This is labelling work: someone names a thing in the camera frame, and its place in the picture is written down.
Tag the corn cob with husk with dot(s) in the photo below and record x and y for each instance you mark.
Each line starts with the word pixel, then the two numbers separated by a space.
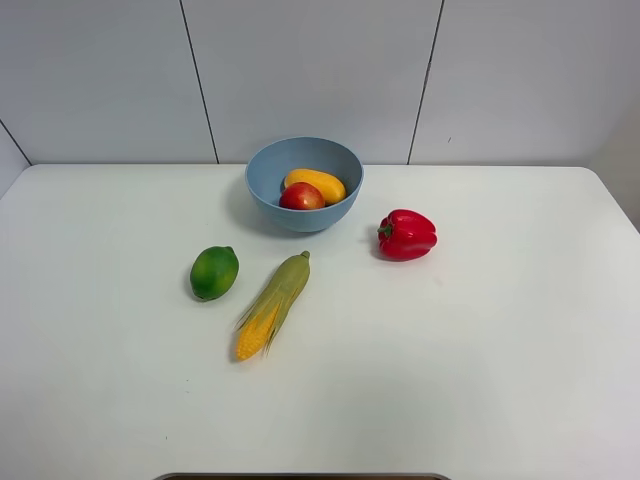
pixel 260 324

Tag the red peach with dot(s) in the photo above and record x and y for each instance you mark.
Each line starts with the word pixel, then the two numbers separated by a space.
pixel 301 196

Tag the yellow mango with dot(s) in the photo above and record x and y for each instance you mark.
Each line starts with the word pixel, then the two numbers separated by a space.
pixel 330 187

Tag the red bell pepper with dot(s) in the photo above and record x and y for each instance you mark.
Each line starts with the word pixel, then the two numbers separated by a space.
pixel 406 235

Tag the blue plastic bowl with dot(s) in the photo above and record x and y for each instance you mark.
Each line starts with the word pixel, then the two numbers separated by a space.
pixel 265 175

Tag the green lime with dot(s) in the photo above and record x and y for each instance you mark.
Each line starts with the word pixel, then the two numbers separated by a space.
pixel 213 272

